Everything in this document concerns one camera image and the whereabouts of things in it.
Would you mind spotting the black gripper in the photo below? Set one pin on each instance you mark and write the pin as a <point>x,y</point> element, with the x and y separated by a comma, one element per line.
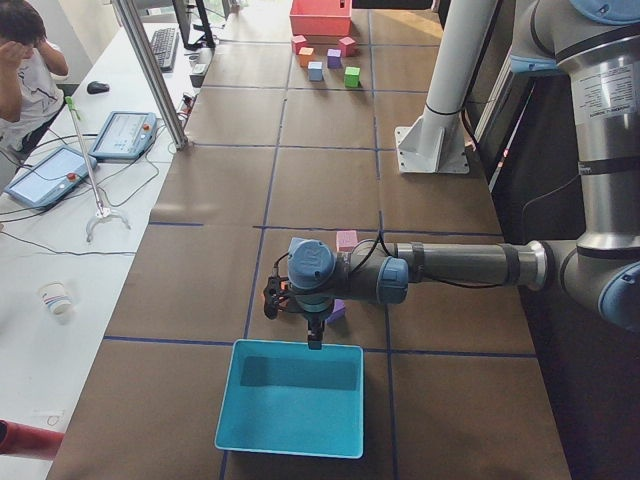
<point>313,317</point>

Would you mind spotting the light blue foam block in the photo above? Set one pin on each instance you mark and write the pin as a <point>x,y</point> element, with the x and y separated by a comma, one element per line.
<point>315,71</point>

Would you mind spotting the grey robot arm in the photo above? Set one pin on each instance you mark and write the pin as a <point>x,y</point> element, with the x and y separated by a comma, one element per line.
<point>596,43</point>

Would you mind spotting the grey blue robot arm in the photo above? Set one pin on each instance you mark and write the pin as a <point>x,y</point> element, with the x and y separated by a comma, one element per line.
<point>606,282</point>

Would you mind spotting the purple foam block near teal bin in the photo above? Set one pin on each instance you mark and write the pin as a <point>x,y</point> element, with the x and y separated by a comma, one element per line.
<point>339,310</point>

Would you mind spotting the teal plastic bin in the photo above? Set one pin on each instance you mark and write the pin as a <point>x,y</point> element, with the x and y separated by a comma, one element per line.
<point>284,398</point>

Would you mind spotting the pink foam block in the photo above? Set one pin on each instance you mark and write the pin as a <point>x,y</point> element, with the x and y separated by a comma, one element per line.
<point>346,240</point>

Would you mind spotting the reacher grabber tool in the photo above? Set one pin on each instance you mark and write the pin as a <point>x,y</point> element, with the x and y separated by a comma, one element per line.
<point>103,213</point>

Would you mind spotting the green foam block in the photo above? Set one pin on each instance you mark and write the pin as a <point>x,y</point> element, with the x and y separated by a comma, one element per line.
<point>352,77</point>

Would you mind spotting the paper cup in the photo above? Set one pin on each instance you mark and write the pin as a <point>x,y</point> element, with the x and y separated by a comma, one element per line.
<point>57,301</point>

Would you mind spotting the purple foam block near red bin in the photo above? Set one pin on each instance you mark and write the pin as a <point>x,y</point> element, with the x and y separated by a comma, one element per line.
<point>334,58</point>

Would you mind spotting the far teach pendant tablet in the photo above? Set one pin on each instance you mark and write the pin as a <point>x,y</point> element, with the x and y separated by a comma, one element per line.
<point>125,137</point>

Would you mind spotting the teach pendant tablet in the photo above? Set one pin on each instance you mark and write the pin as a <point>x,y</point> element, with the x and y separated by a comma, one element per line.
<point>50,180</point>
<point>125,137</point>

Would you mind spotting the orange foam block near red bin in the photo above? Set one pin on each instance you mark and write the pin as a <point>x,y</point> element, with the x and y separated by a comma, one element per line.
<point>305,56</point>

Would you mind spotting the dark red foam block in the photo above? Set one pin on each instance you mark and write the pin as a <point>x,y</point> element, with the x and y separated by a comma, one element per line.
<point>348,46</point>

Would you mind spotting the magenta red foam block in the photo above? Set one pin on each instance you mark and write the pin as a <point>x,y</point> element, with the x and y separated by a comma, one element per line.
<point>297,43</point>

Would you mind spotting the black monitor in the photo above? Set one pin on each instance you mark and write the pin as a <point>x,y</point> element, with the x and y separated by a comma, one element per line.
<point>194,25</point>

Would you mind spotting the red plastic bin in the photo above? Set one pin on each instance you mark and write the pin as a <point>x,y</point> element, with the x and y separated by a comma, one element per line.
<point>321,17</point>

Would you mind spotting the near teach pendant tablet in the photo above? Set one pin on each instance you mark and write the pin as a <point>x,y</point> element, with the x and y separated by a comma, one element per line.
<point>50,180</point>

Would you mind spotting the black keyboard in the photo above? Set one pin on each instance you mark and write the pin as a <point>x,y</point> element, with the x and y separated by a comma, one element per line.
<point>163,44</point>

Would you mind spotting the black computer mouse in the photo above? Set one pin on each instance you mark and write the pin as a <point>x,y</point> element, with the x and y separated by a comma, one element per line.
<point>96,87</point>

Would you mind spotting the person in white shirt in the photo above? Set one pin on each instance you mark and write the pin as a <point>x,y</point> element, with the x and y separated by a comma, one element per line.
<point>30,98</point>

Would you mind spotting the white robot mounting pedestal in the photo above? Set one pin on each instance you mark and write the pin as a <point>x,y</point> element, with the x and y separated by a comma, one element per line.
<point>434,143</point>

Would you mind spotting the aluminium frame post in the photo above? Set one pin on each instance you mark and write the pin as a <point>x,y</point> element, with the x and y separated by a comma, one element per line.
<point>142,49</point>

